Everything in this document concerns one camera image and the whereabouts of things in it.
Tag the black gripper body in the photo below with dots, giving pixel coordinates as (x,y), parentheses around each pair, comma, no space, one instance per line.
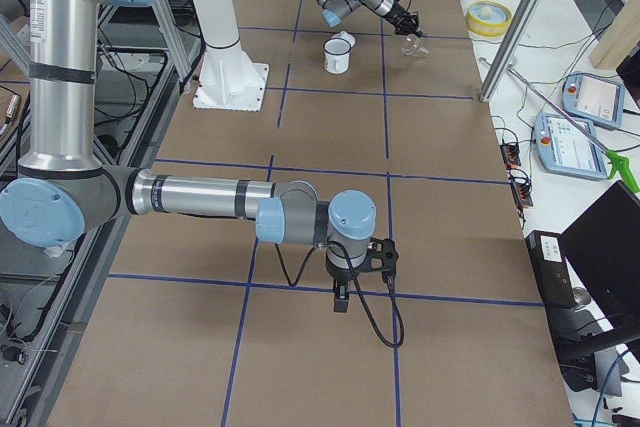
(398,13)
(341,278)

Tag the yellow tape roll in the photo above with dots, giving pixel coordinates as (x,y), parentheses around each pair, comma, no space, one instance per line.
(488,18)

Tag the white enamel mug blue rim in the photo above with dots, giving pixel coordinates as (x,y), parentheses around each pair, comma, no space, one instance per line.
(337,55)

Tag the orange usb hub far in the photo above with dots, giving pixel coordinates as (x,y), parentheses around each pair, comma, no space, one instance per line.
(510,152)

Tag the orange usb hub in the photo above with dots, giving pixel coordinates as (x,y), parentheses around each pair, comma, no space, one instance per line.
(521,186)
(510,152)

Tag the orange usb hub near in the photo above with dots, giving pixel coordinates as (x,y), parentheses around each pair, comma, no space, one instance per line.
(521,186)

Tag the near blue teach pendant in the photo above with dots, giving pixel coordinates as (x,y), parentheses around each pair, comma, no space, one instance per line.
(563,149)

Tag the blue teach pendant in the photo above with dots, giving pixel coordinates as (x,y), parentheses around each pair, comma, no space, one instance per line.
(563,149)
(594,98)

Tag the far blue teach pendant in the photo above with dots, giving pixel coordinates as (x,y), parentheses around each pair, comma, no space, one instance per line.
(594,98)

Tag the black desktop computer box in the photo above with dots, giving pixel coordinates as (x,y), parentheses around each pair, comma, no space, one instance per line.
(550,269)

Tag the black computer monitor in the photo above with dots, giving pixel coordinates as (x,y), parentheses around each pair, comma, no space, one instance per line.
(602,247)

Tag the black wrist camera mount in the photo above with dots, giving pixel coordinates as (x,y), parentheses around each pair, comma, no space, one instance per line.
(382,257)

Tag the aluminium frame post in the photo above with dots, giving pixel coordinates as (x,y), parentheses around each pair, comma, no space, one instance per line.
(512,38)

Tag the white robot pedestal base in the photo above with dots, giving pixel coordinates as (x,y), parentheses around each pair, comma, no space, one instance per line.
(228,79)

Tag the metal reacher grabber green handle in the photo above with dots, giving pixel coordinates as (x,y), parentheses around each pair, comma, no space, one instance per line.
(620,164)

